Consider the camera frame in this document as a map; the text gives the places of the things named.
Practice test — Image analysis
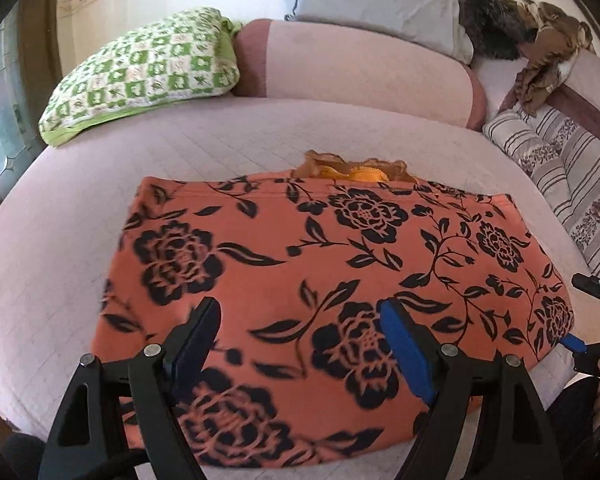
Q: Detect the orange floral shirt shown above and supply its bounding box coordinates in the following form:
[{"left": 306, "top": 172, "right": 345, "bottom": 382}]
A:
[{"left": 96, "top": 150, "right": 576, "bottom": 468}]

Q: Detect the grey pillow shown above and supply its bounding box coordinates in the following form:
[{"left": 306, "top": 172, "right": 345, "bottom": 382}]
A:
[{"left": 285, "top": 0, "right": 475, "bottom": 65}]

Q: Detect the patterned glass window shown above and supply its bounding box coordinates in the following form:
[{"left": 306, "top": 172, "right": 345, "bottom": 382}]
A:
[{"left": 0, "top": 10, "right": 46, "bottom": 211}]

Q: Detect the striped grey quilt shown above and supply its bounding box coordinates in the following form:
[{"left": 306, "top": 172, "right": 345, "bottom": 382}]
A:
[{"left": 481, "top": 104, "right": 600, "bottom": 278}]

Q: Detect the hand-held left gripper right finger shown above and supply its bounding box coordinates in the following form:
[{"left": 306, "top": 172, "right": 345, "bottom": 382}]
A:
[{"left": 378, "top": 297, "right": 563, "bottom": 480}]

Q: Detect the green checked pillow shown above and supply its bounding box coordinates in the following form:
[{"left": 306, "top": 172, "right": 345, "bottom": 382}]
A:
[{"left": 38, "top": 7, "right": 243, "bottom": 148}]

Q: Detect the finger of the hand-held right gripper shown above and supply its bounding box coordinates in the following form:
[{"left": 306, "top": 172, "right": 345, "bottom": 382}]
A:
[
  {"left": 560, "top": 335, "right": 600, "bottom": 377},
  {"left": 571, "top": 272, "right": 600, "bottom": 313}
]

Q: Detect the brown crumpled cloth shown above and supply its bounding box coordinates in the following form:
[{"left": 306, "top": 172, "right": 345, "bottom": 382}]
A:
[{"left": 514, "top": 0, "right": 597, "bottom": 116}]

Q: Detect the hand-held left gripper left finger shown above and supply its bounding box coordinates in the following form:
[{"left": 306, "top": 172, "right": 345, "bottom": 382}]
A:
[{"left": 39, "top": 296, "right": 222, "bottom": 480}]

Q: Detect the dark furry blanket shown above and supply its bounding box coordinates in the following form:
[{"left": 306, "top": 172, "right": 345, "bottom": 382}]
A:
[{"left": 457, "top": 0, "right": 538, "bottom": 60}]

